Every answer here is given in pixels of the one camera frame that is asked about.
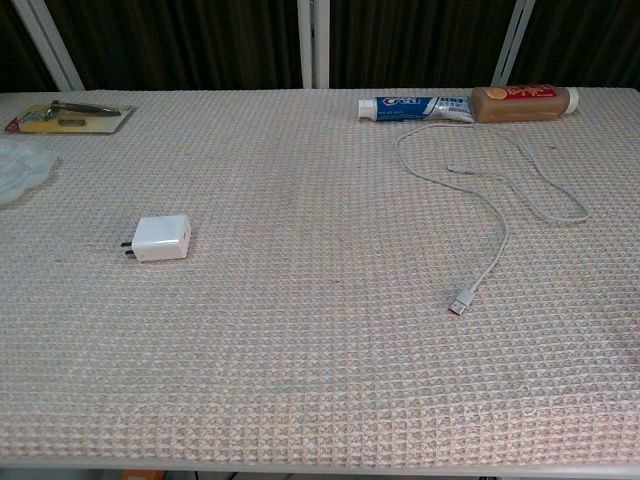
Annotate white cable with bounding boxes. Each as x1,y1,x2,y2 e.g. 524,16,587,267
396,123,592,318

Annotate white charger block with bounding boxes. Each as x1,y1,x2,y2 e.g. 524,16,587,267
119,215,194,264

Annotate beige waffle-weave tablecloth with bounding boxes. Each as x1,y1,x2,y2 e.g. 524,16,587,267
0,88,640,469

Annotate blue and white toothpaste tube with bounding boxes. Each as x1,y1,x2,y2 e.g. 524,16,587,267
356,94,477,124

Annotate brown bottle with red label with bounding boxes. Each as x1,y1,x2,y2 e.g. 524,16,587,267
470,85,582,124

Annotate black pleated curtain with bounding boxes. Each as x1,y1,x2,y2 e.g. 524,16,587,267
0,0,640,94

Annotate razor in yellow blister pack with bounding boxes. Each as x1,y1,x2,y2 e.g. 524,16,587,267
4,99,137,137

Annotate white flower-shaped paint palette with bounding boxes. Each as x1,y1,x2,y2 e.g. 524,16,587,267
0,136,59,209

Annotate white metal frame post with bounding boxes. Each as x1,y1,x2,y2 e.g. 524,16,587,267
18,0,84,93
490,0,537,87
296,0,332,92

